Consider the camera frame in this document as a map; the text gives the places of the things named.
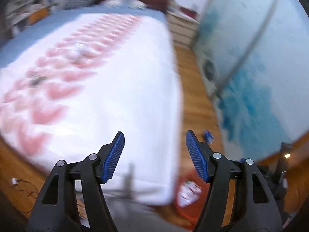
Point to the white charger with cable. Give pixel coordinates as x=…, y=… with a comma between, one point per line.
x=24, y=195

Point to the cluttered wooden bookshelf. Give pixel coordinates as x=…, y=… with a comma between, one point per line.
x=19, y=14

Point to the white pink patterned bedspread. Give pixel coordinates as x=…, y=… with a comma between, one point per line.
x=126, y=81

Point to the white blue pillow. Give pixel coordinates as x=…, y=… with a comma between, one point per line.
x=132, y=4

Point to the cream bedside drawer cabinet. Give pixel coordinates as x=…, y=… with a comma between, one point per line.
x=182, y=28

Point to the small blue floor object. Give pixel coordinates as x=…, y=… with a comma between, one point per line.
x=208, y=137

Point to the gold can lid with ring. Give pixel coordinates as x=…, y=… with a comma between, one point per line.
x=37, y=80

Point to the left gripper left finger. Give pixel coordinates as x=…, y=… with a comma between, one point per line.
x=72, y=199

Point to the blue patterned wardrobe door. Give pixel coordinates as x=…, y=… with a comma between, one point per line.
x=253, y=56

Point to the blue bed sheet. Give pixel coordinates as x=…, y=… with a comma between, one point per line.
x=13, y=48

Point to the green white plastic wrapper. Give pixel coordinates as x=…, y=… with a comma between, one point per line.
x=188, y=193

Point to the red trash bag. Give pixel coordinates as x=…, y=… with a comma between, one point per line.
x=187, y=216

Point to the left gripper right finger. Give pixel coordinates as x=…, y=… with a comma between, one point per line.
x=254, y=207

